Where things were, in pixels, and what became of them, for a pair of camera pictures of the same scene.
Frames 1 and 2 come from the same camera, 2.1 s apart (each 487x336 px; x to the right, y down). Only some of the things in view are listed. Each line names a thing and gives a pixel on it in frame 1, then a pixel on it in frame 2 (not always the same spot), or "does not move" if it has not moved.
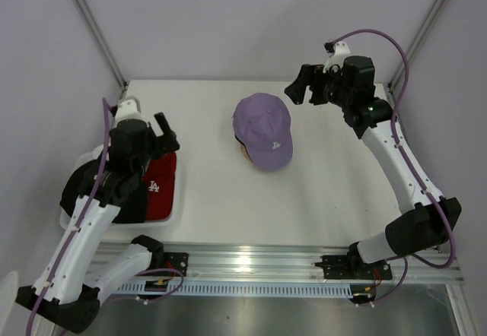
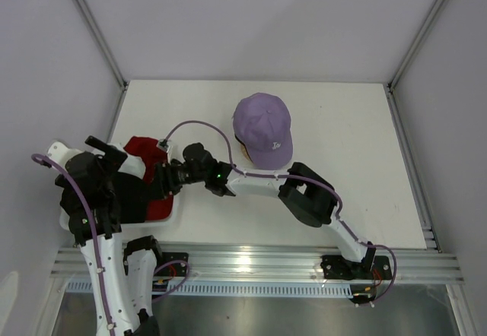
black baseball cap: [125, 191] does not move
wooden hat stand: [245, 152] does not move
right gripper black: [297, 90] → [161, 185]
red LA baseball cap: [159, 182] does not move
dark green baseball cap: [241, 142] → [233, 143]
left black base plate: [175, 261] does not move
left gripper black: [166, 143] → [112, 159]
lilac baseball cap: [262, 123] does not move
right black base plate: [351, 266] does not move
